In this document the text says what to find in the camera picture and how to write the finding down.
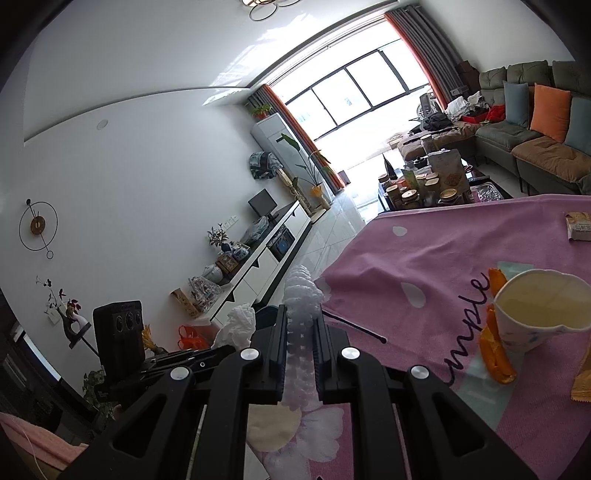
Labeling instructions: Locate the black monitor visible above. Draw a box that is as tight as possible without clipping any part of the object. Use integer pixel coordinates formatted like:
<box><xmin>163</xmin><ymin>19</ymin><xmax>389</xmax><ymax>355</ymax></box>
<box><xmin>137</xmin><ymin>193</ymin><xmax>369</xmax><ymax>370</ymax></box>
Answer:
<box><xmin>248</xmin><ymin>188</ymin><xmax>279</xmax><ymax>219</ymax></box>

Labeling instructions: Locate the pink floral tablecloth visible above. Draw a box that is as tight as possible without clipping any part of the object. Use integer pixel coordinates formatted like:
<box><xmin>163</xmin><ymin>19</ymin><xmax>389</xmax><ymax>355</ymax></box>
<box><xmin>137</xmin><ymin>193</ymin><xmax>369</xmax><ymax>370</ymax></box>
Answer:
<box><xmin>245</xmin><ymin>194</ymin><xmax>591</xmax><ymax>480</ymax></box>

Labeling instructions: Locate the black bag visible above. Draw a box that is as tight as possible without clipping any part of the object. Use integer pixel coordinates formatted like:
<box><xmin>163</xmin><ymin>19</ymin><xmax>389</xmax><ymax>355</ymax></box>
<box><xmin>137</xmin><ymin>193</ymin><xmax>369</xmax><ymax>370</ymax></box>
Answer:
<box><xmin>422</xmin><ymin>112</ymin><xmax>455</xmax><ymax>132</ymax></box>

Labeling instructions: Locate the tall leafy plant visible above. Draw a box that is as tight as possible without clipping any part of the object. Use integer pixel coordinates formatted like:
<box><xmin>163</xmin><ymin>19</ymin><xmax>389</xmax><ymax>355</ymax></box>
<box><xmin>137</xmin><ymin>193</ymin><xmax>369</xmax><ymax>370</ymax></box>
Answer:
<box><xmin>281</xmin><ymin>133</ymin><xmax>333</xmax><ymax>204</ymax></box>

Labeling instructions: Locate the white foam fruit net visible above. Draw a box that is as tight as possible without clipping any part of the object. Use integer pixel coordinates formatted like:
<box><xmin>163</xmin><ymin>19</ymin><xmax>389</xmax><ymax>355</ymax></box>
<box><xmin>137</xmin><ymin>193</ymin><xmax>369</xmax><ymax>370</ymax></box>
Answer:
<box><xmin>283</xmin><ymin>265</ymin><xmax>333</xmax><ymax>411</ymax></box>

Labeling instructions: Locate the pile of light clothes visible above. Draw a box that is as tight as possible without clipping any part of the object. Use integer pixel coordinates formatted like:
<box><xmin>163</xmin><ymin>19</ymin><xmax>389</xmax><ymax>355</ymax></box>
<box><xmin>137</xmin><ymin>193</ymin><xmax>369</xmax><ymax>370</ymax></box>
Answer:
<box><xmin>445</xmin><ymin>90</ymin><xmax>490</xmax><ymax>118</ymax></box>

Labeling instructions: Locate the red leaf flower decoration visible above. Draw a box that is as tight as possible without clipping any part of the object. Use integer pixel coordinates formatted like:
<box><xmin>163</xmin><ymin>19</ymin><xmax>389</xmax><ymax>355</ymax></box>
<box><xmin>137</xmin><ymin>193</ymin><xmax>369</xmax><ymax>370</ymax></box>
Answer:
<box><xmin>37</xmin><ymin>276</ymin><xmax>90</xmax><ymax>330</ymax></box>

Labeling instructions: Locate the black plant stand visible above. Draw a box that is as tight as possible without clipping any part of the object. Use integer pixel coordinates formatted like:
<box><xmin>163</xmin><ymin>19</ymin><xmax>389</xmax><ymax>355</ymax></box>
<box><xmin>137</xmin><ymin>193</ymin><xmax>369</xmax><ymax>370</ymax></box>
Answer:
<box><xmin>69</xmin><ymin>318</ymin><xmax>101</xmax><ymax>357</ymax></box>

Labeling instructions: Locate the blue cushion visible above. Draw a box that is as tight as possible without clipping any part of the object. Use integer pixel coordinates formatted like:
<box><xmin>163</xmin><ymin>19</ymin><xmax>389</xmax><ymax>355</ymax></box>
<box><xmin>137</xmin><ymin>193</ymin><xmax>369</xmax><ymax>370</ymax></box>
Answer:
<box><xmin>564</xmin><ymin>96</ymin><xmax>591</xmax><ymax>151</ymax></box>
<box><xmin>502</xmin><ymin>80</ymin><xmax>531</xmax><ymax>129</ymax></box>

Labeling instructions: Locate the patterned tan box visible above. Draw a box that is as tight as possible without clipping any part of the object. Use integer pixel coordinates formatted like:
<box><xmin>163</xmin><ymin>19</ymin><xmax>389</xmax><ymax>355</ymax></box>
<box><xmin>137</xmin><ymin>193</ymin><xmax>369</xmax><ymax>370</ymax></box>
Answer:
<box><xmin>171</xmin><ymin>288</ymin><xmax>195</xmax><ymax>318</ymax></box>

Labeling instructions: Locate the black framed window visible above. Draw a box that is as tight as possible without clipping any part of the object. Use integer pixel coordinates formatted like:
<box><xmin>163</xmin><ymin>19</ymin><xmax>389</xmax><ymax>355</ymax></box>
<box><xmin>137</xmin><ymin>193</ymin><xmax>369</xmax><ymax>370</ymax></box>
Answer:
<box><xmin>279</xmin><ymin>39</ymin><xmax>432</xmax><ymax>139</ymax></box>

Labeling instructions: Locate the brown box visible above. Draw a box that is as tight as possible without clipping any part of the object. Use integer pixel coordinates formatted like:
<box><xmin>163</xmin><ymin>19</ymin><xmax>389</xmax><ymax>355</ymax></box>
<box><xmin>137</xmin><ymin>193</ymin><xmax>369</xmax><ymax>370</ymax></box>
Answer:
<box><xmin>455</xmin><ymin>60</ymin><xmax>481</xmax><ymax>90</ymax></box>

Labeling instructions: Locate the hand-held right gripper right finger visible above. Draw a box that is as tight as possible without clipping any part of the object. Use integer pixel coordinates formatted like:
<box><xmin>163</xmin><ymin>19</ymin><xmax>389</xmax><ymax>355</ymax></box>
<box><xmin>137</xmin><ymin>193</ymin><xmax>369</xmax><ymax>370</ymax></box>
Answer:
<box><xmin>311</xmin><ymin>310</ymin><xmax>539</xmax><ymax>480</ymax></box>

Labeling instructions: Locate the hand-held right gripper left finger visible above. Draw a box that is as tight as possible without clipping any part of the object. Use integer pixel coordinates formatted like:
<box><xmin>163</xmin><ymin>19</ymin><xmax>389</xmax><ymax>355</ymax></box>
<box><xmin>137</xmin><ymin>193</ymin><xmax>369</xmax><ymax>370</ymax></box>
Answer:
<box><xmin>59</xmin><ymin>305</ymin><xmax>289</xmax><ymax>480</ymax></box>

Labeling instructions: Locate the orange cushion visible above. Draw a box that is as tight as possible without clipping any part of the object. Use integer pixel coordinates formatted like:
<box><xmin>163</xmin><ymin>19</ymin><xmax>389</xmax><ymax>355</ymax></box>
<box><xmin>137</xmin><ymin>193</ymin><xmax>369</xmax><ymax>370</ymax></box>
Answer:
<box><xmin>529</xmin><ymin>84</ymin><xmax>572</xmax><ymax>143</ymax></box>

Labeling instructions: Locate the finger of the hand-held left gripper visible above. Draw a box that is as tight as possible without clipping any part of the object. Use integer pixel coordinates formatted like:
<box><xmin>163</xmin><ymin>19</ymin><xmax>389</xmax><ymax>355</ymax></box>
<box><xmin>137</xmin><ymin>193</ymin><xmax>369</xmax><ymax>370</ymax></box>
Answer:
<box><xmin>147</xmin><ymin>342</ymin><xmax>254</xmax><ymax>365</ymax></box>
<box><xmin>139</xmin><ymin>357</ymin><xmax>222</xmax><ymax>377</ymax></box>

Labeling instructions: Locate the white standing air conditioner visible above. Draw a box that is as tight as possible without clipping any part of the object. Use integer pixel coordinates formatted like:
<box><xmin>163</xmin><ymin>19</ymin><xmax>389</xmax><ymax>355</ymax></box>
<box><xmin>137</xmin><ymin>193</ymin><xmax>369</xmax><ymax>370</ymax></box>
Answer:
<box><xmin>250</xmin><ymin>115</ymin><xmax>333</xmax><ymax>208</ymax></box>

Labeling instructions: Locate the white black TV cabinet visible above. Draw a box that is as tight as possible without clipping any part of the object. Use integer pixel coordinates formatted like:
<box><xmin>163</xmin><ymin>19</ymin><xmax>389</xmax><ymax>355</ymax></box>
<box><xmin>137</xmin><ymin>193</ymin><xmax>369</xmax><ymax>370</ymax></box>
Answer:
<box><xmin>196</xmin><ymin>199</ymin><xmax>314</xmax><ymax>326</ymax></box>

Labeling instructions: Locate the beige snack packet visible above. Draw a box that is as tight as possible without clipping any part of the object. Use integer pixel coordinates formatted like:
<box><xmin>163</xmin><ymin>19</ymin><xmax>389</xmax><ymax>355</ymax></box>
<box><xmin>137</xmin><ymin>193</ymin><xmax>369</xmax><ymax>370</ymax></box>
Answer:
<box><xmin>566</xmin><ymin>211</ymin><xmax>591</xmax><ymax>243</ymax></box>

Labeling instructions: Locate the clear toy packet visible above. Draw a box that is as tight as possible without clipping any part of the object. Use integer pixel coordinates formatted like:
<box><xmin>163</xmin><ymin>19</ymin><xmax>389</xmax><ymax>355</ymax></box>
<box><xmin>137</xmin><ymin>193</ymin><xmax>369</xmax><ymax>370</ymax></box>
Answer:
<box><xmin>189</xmin><ymin>276</ymin><xmax>222</xmax><ymax>315</ymax></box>

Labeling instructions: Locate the blue dotted paper cup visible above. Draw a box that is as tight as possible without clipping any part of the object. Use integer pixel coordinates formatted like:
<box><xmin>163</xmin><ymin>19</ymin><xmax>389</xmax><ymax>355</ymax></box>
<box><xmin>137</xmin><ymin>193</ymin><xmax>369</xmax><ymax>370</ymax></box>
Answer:
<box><xmin>492</xmin><ymin>270</ymin><xmax>591</xmax><ymax>354</ymax></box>

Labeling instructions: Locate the brown ottoman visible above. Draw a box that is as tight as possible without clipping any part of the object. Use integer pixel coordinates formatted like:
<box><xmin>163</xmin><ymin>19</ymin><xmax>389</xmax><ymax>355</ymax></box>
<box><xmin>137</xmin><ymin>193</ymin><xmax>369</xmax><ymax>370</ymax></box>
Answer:
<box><xmin>397</xmin><ymin>122</ymin><xmax>478</xmax><ymax>162</ymax></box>

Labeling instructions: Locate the orange plastic bag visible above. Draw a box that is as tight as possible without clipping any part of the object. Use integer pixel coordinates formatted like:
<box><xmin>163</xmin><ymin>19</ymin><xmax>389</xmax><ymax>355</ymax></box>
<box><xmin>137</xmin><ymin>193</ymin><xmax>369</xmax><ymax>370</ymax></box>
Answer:
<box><xmin>179</xmin><ymin>325</ymin><xmax>214</xmax><ymax>352</ymax></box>

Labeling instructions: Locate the grey orange curtain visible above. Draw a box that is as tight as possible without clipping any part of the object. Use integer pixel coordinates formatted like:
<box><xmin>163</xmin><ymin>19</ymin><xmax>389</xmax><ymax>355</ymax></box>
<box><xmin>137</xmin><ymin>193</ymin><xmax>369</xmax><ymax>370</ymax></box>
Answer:
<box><xmin>384</xmin><ymin>6</ymin><xmax>462</xmax><ymax>107</ymax></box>
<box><xmin>247</xmin><ymin>84</ymin><xmax>347</xmax><ymax>195</ymax></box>

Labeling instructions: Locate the grey green sofa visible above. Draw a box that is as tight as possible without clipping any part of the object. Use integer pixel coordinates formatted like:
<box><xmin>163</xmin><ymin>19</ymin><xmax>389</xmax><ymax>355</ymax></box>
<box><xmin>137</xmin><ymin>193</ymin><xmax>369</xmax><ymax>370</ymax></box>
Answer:
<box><xmin>471</xmin><ymin>60</ymin><xmax>591</xmax><ymax>195</ymax></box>

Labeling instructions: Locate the round black wall clock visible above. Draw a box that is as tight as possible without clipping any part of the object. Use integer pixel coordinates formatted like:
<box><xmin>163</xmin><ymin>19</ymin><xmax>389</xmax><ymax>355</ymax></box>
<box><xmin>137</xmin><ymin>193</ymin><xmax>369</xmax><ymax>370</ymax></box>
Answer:
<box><xmin>18</xmin><ymin>198</ymin><xmax>59</xmax><ymax>259</ymax></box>

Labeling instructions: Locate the ring ceiling lamp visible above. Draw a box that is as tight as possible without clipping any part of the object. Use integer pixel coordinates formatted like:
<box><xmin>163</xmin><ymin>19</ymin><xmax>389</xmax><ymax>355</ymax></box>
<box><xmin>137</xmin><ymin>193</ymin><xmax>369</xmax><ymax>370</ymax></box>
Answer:
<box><xmin>240</xmin><ymin>0</ymin><xmax>301</xmax><ymax>21</ymax></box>

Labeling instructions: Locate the cluster of lidded jars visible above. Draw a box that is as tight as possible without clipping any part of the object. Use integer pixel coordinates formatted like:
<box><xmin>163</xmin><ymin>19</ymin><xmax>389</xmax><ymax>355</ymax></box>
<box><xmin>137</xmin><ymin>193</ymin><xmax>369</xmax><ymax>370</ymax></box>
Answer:
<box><xmin>383</xmin><ymin>166</ymin><xmax>462</xmax><ymax>208</ymax></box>

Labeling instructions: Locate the brown paper bag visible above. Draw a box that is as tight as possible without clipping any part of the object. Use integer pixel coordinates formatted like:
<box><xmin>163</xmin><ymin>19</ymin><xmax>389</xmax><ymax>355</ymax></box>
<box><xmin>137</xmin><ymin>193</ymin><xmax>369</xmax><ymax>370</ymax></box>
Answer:
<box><xmin>429</xmin><ymin>148</ymin><xmax>472</xmax><ymax>195</ymax></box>

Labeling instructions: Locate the orange peel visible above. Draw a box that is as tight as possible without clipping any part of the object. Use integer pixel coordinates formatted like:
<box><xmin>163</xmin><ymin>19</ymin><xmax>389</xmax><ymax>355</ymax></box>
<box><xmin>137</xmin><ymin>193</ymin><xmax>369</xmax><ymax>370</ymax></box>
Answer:
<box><xmin>478</xmin><ymin>268</ymin><xmax>518</xmax><ymax>385</ymax></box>

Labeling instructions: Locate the blue patterned cloth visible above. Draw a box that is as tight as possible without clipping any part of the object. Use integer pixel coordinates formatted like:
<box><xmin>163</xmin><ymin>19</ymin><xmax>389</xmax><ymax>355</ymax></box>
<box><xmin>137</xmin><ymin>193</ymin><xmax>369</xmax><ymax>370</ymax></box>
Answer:
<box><xmin>249</xmin><ymin>150</ymin><xmax>283</xmax><ymax>181</ymax></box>

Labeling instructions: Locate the yellow wheat bundle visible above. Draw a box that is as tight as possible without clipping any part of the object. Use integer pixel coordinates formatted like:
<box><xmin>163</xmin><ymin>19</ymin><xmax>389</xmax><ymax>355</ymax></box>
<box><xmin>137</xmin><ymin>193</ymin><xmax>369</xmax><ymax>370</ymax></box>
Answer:
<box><xmin>141</xmin><ymin>324</ymin><xmax>164</xmax><ymax>354</ymax></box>

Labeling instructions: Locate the blue vase with flowers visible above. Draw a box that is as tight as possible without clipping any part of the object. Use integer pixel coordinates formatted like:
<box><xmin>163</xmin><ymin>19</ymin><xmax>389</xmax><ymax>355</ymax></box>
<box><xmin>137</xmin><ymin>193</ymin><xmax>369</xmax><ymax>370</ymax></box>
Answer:
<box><xmin>207</xmin><ymin>224</ymin><xmax>230</xmax><ymax>254</ymax></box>

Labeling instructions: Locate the person's left forearm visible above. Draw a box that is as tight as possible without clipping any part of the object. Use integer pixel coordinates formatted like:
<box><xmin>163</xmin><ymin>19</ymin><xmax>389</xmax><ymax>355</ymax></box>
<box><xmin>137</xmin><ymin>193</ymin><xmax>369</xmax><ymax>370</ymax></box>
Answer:
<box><xmin>0</xmin><ymin>412</ymin><xmax>90</xmax><ymax>480</ymax></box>

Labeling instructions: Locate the clear plastic bag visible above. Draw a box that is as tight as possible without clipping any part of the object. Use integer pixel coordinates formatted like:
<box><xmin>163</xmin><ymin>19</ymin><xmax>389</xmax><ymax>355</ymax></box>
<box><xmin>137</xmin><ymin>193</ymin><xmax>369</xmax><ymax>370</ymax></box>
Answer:
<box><xmin>242</xmin><ymin>216</ymin><xmax>270</xmax><ymax>244</ymax></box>

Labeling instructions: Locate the white tissue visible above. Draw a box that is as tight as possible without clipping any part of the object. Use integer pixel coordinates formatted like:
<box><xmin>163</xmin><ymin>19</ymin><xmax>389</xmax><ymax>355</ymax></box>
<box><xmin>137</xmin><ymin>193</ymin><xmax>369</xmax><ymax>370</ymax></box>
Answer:
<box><xmin>211</xmin><ymin>305</ymin><xmax>257</xmax><ymax>349</ymax></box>

